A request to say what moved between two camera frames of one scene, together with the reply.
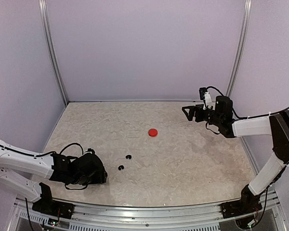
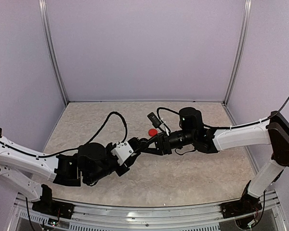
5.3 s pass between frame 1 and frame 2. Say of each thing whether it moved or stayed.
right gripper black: moved
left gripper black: moved
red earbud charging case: stayed
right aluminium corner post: stayed
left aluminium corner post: stayed
